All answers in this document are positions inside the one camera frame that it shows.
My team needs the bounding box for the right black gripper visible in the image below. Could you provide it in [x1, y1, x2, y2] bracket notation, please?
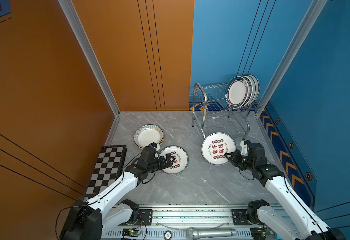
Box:
[224, 149, 256, 172]

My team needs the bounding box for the white red patterned plate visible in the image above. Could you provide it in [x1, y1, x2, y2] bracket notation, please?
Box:
[160, 146, 189, 174]

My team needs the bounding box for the white deep plate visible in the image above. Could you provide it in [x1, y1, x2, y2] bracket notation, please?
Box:
[134, 124, 164, 149]

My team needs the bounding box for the silver wire dish rack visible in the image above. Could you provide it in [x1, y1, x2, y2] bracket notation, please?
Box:
[190, 83, 260, 141]

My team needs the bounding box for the green rimmed text plate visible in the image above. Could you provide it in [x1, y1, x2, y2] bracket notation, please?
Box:
[225, 77, 250, 108]

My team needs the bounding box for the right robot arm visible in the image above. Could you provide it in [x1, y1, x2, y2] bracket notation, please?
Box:
[225, 141, 346, 240]

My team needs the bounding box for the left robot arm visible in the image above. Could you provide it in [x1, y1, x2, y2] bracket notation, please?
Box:
[55, 143, 175, 240]

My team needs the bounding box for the black white chessboard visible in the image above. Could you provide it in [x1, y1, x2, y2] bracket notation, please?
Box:
[85, 145, 127, 199]

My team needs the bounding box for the round black white sticker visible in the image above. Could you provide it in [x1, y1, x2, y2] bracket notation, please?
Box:
[164, 231, 173, 240]

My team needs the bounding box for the green circuit board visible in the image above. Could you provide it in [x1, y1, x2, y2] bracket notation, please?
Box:
[121, 229, 142, 240]

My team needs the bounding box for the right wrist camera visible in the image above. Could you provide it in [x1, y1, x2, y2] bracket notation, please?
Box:
[240, 140, 251, 157]

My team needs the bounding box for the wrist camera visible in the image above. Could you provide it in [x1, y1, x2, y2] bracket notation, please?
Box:
[240, 140, 251, 157]
[149, 143, 160, 152]

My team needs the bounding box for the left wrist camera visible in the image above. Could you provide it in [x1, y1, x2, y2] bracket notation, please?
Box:
[149, 143, 160, 152]

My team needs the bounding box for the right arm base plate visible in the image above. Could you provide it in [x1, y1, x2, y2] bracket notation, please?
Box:
[231, 209, 265, 226]

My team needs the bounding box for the aluminium rail frame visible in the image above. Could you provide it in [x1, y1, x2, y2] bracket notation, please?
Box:
[62, 203, 324, 240]

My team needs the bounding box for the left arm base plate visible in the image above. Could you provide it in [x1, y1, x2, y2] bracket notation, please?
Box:
[111, 209, 154, 226]

